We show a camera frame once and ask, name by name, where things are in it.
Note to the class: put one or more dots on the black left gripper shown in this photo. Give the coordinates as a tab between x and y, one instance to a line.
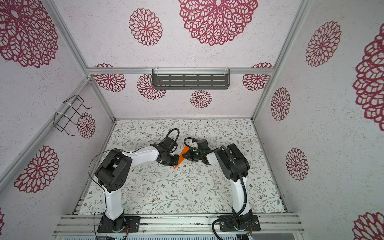
174	163

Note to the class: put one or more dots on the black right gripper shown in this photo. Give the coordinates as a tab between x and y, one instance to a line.
190	153

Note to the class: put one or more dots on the orange square paper sheet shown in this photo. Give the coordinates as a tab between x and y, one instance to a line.
182	156

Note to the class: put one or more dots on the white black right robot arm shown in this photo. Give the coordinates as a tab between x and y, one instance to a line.
235	168

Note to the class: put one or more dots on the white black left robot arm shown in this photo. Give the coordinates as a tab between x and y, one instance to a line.
112	173

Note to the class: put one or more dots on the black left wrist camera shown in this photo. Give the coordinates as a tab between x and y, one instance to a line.
167	145

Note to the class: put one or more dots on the grey slotted wall shelf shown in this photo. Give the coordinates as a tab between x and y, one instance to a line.
192	80

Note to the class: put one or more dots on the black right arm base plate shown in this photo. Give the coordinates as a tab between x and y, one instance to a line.
244	223

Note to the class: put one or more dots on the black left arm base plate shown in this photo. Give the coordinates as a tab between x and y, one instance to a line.
120	225

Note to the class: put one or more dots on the black wire wall basket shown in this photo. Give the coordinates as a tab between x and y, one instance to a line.
65	117

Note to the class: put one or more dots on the aluminium front rail frame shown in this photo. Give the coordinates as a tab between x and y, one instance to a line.
180	224

